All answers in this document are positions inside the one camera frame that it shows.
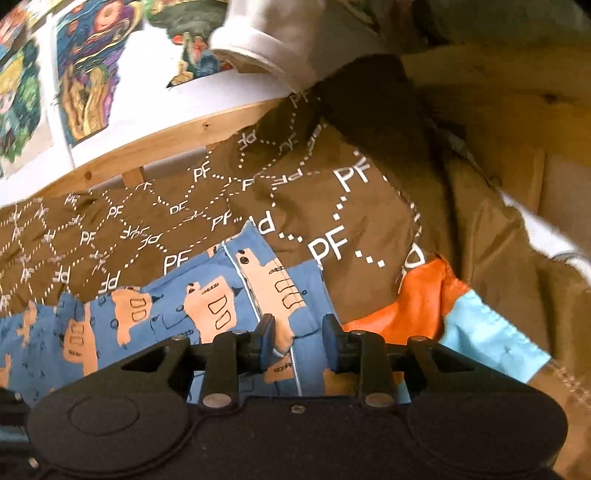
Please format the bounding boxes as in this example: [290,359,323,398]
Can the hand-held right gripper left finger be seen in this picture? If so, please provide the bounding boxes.
[121,314,278,411]

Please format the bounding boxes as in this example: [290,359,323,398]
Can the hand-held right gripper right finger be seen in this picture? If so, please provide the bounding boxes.
[322,313,476,409]

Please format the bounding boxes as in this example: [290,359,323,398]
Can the blue printed pants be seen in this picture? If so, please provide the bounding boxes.
[0,220,345,408]

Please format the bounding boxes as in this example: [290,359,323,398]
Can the orange and light blue cloth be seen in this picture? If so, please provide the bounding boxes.
[344,256,553,385]

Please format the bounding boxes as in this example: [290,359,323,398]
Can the brown printed blanket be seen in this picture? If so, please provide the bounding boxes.
[0,88,446,319]

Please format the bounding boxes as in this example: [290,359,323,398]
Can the tan cloth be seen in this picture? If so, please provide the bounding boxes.
[434,148,591,480]

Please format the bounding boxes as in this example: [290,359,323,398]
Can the white sheet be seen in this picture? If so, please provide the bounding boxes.
[501,188,591,266]

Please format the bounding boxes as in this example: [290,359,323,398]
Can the white cloth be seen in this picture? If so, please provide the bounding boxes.
[209,0,386,95]

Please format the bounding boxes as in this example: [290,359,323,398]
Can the wooden bed frame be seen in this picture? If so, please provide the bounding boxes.
[0,90,298,209]

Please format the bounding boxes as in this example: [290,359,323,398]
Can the dark figure wall poster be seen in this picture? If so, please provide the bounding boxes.
[144,0,241,89]

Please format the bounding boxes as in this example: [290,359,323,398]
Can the wavy striped wall poster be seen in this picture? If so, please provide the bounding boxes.
[54,0,145,147]

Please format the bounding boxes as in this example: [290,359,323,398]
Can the orange hair wall poster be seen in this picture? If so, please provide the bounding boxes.
[0,0,49,47]

